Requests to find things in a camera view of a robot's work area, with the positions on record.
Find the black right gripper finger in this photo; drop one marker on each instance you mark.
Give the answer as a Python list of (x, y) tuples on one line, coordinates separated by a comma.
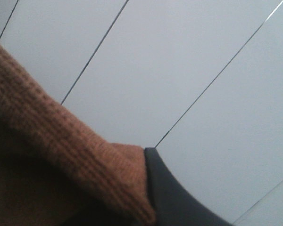
[(173, 205)]

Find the brown towel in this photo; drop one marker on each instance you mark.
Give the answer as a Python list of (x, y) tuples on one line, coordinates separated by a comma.
[(55, 170)]

